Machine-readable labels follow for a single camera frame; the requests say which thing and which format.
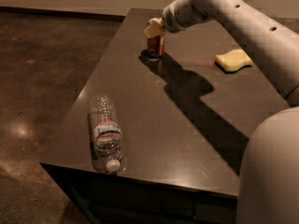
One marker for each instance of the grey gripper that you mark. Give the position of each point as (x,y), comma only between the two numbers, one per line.
(172,20)

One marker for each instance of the red coke can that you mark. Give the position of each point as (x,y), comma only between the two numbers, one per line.
(155,46)

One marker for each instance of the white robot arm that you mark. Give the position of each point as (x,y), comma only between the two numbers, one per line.
(269,176)

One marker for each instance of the yellow sponge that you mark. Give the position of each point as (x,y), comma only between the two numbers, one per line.
(233,60)

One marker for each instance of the clear plastic water bottle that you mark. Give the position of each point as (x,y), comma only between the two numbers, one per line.
(105,133)

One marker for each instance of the dark table cabinet base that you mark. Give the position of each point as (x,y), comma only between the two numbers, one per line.
(111,199)

